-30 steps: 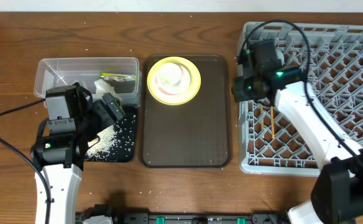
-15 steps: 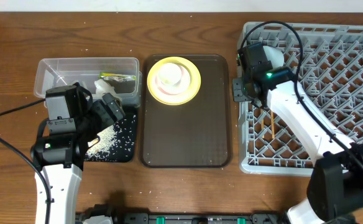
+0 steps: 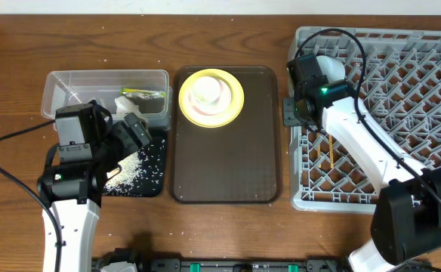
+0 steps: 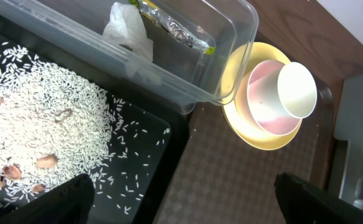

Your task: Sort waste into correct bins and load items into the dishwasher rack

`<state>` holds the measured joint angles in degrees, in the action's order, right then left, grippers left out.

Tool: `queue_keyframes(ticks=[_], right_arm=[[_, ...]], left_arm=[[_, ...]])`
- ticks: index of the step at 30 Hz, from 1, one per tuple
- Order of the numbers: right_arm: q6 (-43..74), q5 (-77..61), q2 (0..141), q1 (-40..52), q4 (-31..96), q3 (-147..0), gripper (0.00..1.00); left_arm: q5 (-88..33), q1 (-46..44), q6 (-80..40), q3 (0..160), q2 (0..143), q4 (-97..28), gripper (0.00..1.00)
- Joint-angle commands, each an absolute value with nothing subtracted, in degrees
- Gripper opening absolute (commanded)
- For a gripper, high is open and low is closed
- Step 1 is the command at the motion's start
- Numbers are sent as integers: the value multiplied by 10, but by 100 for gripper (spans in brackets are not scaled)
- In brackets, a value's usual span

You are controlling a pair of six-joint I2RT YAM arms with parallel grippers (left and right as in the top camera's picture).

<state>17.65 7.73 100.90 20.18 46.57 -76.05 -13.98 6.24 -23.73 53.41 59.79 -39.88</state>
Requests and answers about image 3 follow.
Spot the white tissue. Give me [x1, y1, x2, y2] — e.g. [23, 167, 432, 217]
[115, 96, 141, 117]

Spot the light blue bowl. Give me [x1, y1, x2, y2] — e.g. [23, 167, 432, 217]
[316, 55, 345, 83]

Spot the green yellow snack wrapper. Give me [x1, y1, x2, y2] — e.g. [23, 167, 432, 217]
[120, 87, 165, 100]

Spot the rice pile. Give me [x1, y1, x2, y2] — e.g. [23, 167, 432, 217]
[103, 138, 167, 190]

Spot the wooden chopstick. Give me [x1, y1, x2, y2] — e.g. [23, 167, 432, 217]
[316, 133, 322, 168]
[328, 134, 335, 168]

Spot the yellow plate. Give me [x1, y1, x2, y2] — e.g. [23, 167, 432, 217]
[178, 68, 245, 128]

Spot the pink bowl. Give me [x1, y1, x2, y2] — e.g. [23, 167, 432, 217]
[189, 79, 232, 116]

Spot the cream white cup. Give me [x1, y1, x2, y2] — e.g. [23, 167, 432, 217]
[192, 76, 221, 104]

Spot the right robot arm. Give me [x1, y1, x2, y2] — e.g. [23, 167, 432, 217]
[283, 76, 441, 271]

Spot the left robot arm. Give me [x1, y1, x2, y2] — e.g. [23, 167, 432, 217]
[38, 113, 151, 271]

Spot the clear plastic waste bin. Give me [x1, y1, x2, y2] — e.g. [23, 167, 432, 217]
[41, 70, 172, 131]

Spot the grey plastic dishwasher rack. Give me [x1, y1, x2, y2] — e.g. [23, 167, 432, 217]
[288, 26, 441, 214]

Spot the black plastic tray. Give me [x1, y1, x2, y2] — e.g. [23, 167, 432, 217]
[99, 128, 168, 198]

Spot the dark brown serving tray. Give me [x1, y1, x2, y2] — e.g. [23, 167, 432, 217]
[169, 66, 282, 204]

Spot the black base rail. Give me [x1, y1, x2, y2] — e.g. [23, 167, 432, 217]
[91, 249, 349, 272]

